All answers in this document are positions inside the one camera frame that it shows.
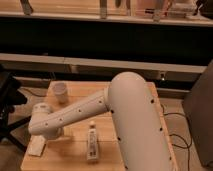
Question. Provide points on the white sponge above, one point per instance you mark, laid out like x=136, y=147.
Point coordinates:
x=36, y=146

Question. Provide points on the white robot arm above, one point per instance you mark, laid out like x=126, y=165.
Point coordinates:
x=140, y=134

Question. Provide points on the white paper cup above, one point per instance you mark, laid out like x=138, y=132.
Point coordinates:
x=60, y=91

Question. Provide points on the clear plastic bottle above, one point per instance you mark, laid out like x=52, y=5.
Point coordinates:
x=92, y=143

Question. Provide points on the black office chair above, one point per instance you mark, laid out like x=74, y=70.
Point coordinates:
x=9, y=97

